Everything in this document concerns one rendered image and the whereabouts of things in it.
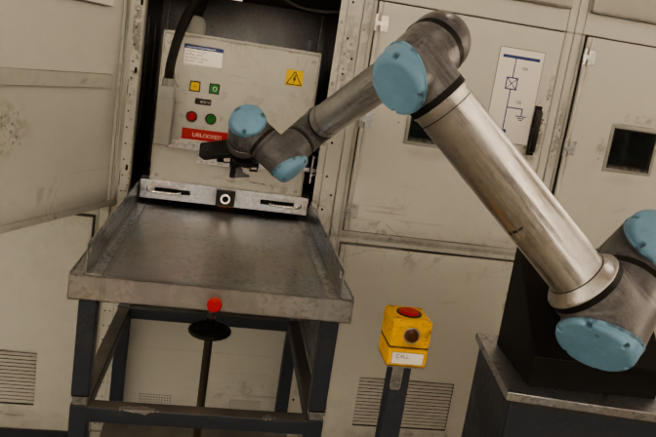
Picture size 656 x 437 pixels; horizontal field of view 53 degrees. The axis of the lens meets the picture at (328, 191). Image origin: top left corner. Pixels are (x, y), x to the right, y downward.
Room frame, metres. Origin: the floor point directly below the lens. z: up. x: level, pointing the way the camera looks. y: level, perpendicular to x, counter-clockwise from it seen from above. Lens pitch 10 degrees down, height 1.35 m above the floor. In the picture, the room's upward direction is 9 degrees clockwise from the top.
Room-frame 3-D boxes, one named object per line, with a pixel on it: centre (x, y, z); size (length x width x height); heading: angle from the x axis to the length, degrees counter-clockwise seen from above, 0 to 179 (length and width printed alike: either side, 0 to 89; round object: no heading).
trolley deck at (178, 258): (1.69, 0.26, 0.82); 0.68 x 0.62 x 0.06; 9
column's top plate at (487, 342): (1.43, -0.62, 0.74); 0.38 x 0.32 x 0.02; 90
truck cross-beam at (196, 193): (2.09, 0.33, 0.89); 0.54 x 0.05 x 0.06; 99
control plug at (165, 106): (1.97, 0.52, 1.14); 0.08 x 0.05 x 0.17; 9
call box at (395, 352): (1.23, -0.20, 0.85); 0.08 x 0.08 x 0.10; 9
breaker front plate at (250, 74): (2.07, 0.33, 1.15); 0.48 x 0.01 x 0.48; 99
